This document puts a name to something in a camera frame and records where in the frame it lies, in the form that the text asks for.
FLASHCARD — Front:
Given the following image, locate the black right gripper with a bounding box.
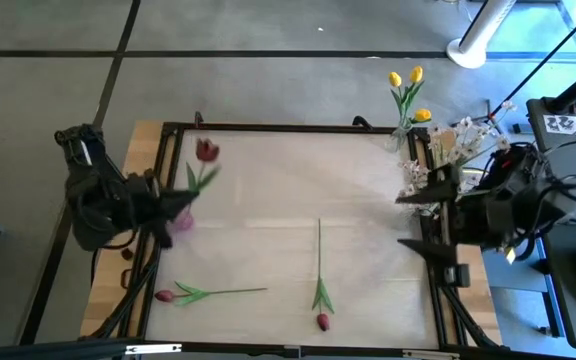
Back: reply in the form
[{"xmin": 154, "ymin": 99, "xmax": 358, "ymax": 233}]
[{"xmin": 395, "ymin": 167, "xmax": 513, "ymax": 289}]

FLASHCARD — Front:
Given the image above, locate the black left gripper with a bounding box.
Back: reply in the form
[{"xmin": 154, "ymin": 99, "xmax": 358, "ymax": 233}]
[{"xmin": 127, "ymin": 172, "xmax": 201, "ymax": 250}]

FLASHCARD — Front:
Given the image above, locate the pale hydrangea flower stem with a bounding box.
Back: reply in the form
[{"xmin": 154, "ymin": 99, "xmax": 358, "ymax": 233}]
[{"xmin": 398, "ymin": 158, "xmax": 433, "ymax": 200}]

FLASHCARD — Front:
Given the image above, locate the dark red artificial tulip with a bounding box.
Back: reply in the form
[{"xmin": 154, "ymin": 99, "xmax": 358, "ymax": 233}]
[
  {"xmin": 154, "ymin": 280, "xmax": 269, "ymax": 308},
  {"xmin": 310, "ymin": 217, "xmax": 336, "ymax": 333},
  {"xmin": 185, "ymin": 138, "xmax": 223, "ymax": 211}
]

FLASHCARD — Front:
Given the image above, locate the yellow artificial tulip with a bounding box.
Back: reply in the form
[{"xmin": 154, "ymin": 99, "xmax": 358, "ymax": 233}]
[
  {"xmin": 401, "ymin": 107, "xmax": 433, "ymax": 132},
  {"xmin": 400, "ymin": 64, "xmax": 425, "ymax": 129},
  {"xmin": 387, "ymin": 71, "xmax": 409, "ymax": 131}
]

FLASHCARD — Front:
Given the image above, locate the purple glass vase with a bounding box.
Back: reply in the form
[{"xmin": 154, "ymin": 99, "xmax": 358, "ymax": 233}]
[{"xmin": 169, "ymin": 208, "xmax": 196, "ymax": 234}]

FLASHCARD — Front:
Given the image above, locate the narrow clear glass vase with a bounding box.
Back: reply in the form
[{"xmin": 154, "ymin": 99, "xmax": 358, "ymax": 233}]
[{"xmin": 385, "ymin": 124, "xmax": 410, "ymax": 154}]

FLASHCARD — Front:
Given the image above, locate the black desk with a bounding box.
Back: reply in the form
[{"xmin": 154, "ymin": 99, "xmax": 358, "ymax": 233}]
[{"xmin": 540, "ymin": 222, "xmax": 576, "ymax": 351}]

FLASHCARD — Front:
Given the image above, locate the white tower fan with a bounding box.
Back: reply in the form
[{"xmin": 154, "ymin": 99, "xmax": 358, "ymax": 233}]
[{"xmin": 445, "ymin": 0, "xmax": 518, "ymax": 70}]

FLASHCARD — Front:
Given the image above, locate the thin black tripod pole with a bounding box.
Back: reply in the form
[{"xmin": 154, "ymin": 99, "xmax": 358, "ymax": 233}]
[{"xmin": 487, "ymin": 0, "xmax": 576, "ymax": 121}]

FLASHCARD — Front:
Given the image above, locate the white metal bracket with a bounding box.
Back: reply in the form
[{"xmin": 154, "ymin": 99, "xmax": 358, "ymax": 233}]
[
  {"xmin": 125, "ymin": 343, "xmax": 183, "ymax": 356},
  {"xmin": 401, "ymin": 349, "xmax": 462, "ymax": 360}
]

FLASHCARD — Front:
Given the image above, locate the black aluminium table frame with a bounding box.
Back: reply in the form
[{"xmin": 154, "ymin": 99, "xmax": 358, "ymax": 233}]
[{"xmin": 80, "ymin": 110, "xmax": 507, "ymax": 351}]

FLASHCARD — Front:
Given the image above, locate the black camera rig frame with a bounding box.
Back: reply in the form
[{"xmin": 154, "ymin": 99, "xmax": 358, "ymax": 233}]
[{"xmin": 0, "ymin": 338, "xmax": 576, "ymax": 360}]

